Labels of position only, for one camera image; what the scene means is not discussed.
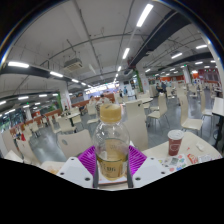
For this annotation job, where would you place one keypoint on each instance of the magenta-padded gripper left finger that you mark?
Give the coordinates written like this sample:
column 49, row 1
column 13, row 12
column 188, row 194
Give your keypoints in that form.
column 73, row 170

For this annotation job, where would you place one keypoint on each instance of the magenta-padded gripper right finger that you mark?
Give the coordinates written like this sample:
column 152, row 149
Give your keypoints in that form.
column 150, row 170

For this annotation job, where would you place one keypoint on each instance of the clear bottle with yellow cap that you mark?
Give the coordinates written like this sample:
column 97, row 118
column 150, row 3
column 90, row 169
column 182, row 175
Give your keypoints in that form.
column 111, row 146

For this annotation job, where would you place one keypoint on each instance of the colourful sticker sheet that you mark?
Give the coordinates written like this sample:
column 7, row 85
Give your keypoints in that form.
column 175, row 163

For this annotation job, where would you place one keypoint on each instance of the beige chair with round hole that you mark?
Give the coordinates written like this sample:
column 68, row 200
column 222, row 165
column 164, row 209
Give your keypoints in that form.
column 78, row 143
column 138, row 131

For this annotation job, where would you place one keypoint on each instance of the red paper cup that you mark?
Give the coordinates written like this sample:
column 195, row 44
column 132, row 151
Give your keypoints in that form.
column 175, row 145

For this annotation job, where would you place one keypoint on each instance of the red sauce packet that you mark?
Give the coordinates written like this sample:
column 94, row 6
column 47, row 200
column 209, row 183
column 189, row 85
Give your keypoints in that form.
column 192, row 158

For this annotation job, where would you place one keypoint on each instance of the small white sachet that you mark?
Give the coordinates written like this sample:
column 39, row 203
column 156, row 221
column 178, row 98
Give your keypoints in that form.
column 200, row 146

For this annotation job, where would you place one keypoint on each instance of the clear plastic packet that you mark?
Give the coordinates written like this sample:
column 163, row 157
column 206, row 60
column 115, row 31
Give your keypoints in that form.
column 205, row 158

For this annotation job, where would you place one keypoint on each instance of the group of beige chairs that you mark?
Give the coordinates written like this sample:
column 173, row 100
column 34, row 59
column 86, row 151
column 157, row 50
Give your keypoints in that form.
column 185, row 108

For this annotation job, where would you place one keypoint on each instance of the person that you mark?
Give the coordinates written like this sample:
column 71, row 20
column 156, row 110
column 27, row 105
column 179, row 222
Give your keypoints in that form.
column 103, row 99
column 163, row 87
column 92, row 100

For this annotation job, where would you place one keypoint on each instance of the white rectangular table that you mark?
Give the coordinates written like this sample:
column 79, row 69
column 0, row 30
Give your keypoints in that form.
column 218, row 106

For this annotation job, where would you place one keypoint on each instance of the ceiling air conditioner unit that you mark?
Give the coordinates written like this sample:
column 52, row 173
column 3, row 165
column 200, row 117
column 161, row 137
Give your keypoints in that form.
column 72, row 64

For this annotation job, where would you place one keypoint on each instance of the group of ceiling lights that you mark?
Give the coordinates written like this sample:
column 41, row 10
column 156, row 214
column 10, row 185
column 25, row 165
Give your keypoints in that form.
column 145, row 15

